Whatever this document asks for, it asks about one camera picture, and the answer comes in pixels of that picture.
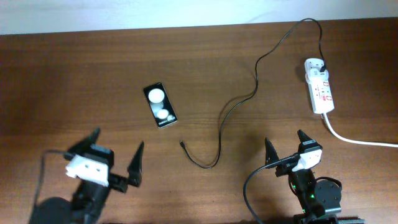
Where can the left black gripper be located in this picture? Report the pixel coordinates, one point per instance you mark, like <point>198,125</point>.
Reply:
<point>135,168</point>

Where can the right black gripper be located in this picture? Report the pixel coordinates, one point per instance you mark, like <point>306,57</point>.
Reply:
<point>272,153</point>

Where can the black flip smartphone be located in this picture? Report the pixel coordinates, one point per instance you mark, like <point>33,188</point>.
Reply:
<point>160,105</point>

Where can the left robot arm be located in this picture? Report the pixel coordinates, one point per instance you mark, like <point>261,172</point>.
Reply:
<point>86,204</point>

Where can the white USB charger adapter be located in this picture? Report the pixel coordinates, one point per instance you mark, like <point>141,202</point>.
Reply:
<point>315,75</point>

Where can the white power strip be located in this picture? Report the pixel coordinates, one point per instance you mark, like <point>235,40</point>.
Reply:
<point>320,92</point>

